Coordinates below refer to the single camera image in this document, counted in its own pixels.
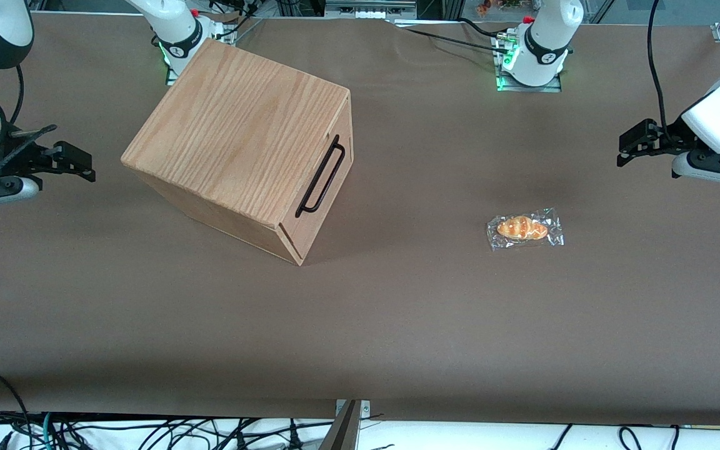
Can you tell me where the black metal drawer handle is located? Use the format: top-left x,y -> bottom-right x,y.
295,134 -> 347,219

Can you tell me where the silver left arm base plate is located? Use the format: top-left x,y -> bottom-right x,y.
493,31 -> 564,93

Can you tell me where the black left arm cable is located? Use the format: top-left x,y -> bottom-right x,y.
646,0 -> 671,137

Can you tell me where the brown table cover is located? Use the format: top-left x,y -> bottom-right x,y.
0,11 -> 720,427

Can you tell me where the grey background equipment rack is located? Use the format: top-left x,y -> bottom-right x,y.
324,0 -> 418,19

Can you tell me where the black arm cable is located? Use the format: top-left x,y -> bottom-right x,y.
646,0 -> 671,137
0,62 -> 59,191

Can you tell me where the wooden drawer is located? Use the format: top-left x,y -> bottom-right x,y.
279,92 -> 354,266

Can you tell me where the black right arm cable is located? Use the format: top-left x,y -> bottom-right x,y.
0,62 -> 59,191

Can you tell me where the plastic wrapped bread roll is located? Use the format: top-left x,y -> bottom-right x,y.
486,207 -> 566,252

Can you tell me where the black cable across table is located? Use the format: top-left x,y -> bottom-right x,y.
388,17 -> 514,56

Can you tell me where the wooden drawer cabinet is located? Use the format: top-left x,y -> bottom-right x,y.
121,37 -> 354,267

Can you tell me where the black base cable bundle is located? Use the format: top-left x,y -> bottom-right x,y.
207,0 -> 264,38

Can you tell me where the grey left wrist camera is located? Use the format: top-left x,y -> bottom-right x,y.
671,152 -> 720,190

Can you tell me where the small silver metal bracket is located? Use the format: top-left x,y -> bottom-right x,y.
335,399 -> 371,419

